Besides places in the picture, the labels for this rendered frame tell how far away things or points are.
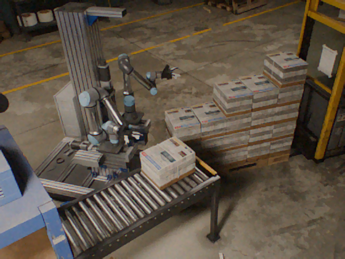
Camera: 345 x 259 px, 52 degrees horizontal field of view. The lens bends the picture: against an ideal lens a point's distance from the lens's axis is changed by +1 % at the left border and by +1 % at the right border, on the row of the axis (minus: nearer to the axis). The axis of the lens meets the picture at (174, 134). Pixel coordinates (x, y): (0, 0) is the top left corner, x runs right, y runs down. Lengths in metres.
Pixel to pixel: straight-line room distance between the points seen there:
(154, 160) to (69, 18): 1.35
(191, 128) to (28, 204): 2.05
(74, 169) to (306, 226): 2.57
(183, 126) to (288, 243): 1.53
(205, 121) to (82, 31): 1.49
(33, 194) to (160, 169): 1.10
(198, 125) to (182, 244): 1.19
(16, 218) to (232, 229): 2.32
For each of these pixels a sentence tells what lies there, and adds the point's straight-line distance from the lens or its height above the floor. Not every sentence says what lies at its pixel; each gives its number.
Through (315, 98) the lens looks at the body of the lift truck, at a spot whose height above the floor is 0.67.
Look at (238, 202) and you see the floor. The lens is 3.93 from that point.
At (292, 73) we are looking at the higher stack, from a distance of 3.83.
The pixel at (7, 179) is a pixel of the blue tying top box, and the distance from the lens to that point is 1.93.
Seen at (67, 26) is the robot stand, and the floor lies 1.90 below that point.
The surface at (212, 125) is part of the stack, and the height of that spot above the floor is 0.77.
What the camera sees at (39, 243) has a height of 0.80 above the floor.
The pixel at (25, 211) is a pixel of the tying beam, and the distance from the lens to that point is 1.93.
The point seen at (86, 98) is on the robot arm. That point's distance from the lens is 2.97.
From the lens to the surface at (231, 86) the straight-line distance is 3.79.
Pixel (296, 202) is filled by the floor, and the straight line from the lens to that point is 4.06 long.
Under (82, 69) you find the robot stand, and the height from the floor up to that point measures 1.52.
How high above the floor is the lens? 2.86
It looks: 36 degrees down
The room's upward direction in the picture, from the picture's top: 2 degrees counter-clockwise
